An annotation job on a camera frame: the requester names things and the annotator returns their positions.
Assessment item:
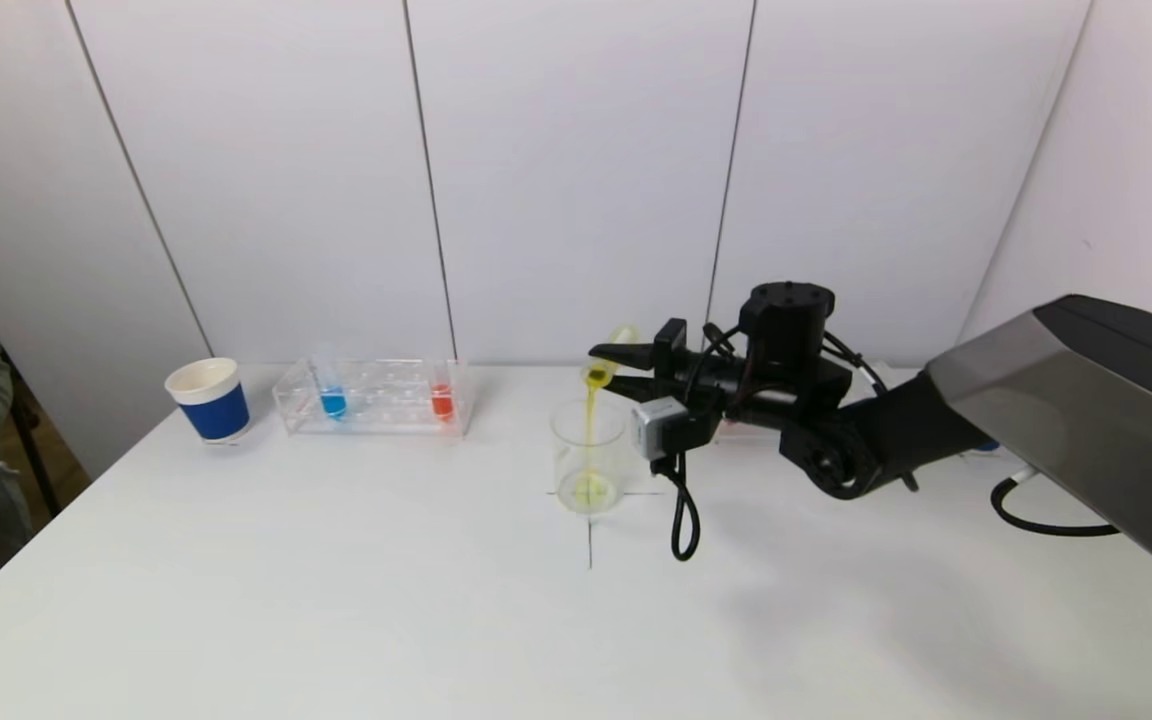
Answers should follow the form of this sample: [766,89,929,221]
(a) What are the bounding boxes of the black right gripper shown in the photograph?
[588,317,742,403]

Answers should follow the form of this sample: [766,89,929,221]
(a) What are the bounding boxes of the test tube with yellow pigment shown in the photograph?
[581,325,639,391]

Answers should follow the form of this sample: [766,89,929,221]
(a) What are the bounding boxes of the clear glass beaker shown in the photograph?
[550,400,629,517]

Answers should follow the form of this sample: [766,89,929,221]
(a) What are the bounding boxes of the test tube with red pigment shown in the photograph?
[428,350,456,423]

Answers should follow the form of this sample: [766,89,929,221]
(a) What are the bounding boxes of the clear acrylic test tube rack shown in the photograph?
[274,360,475,438]
[841,362,922,401]

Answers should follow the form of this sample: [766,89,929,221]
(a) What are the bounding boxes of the test tube with blue pigment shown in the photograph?
[312,345,350,422]

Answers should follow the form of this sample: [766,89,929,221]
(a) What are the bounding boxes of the black stand leg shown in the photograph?
[11,385,64,516]

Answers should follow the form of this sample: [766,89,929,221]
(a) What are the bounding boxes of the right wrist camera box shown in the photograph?
[633,397,722,463]

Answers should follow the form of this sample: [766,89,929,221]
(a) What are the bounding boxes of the black camera cable loop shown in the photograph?
[651,455,702,563]

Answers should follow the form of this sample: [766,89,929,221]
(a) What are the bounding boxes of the black arm cable white marker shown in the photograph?
[821,330,887,396]

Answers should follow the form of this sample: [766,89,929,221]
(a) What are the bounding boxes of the black cable white connector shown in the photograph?
[991,470,1122,538]

